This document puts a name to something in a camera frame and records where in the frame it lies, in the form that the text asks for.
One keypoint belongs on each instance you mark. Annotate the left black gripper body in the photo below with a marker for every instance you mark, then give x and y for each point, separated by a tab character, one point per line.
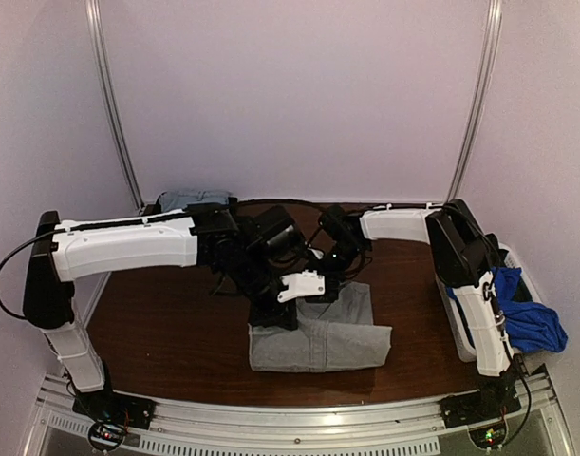
258	314

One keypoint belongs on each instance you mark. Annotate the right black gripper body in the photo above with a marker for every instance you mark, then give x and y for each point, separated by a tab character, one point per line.
343	260

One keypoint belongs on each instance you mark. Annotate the grey polo shirt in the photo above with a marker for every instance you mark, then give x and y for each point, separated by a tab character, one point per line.
337	336

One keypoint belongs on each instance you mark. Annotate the blue garment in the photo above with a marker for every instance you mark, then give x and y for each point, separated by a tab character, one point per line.
530	326

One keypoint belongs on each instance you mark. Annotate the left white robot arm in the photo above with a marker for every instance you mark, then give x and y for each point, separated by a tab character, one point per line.
238	246

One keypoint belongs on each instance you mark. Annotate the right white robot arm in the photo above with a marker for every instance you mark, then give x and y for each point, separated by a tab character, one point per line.
464	258

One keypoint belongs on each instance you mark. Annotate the white laundry basket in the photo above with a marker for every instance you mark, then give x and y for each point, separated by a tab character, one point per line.
458	328

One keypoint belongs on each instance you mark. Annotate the folded black garment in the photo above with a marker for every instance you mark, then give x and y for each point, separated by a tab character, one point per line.
150	209

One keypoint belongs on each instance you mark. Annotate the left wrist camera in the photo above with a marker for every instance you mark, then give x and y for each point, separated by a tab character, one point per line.
309	285

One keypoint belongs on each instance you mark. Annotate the front aluminium rail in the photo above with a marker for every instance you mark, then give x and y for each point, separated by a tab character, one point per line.
412	427

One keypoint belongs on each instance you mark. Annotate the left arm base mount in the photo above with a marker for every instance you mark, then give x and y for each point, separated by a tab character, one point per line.
127	411

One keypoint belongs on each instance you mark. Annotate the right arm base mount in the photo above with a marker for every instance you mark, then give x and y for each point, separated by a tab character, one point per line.
478	406

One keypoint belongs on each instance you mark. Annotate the right aluminium frame post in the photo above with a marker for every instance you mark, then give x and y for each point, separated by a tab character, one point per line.
487	61

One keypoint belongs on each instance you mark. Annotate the aluminium frame post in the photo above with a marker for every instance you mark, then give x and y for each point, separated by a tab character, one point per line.
487	61
111	108

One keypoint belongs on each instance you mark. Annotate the left aluminium frame post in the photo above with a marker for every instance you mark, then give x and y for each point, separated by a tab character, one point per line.
111	108

